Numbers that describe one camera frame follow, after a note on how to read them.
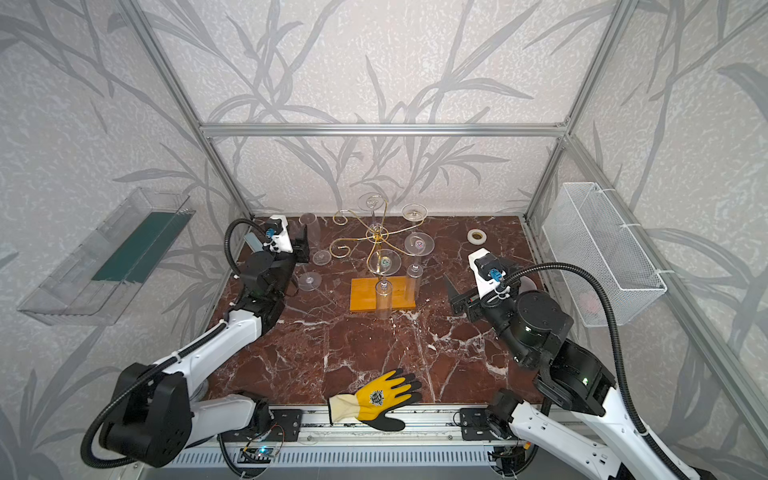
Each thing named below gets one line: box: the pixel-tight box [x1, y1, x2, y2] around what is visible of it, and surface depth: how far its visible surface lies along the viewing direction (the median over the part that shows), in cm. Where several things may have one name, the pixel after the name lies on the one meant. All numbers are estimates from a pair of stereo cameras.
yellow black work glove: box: [328, 368, 423, 432], surface depth 77 cm
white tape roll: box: [467, 228, 487, 245], surface depth 117 cm
